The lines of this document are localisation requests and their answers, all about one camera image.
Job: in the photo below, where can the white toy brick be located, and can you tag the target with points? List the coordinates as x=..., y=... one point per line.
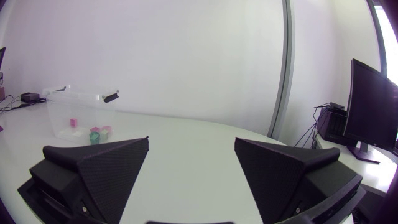
x=78, y=133

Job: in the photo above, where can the clear plastic container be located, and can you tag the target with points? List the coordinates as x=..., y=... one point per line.
x=81, y=112

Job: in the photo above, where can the black power brick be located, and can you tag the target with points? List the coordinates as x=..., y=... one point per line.
x=30, y=97

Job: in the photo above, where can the black computer box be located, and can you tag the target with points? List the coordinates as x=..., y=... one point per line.
x=331, y=124

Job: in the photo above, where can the pale green toy brick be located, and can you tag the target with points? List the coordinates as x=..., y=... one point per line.
x=104, y=135

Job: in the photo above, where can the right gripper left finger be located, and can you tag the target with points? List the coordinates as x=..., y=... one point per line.
x=102, y=174

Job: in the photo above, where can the dark screen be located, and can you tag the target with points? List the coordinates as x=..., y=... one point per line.
x=370, y=109

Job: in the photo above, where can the pink toy brick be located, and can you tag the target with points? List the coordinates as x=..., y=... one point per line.
x=107, y=127
x=95, y=129
x=73, y=122

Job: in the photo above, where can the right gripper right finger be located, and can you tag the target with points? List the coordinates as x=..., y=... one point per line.
x=273, y=177

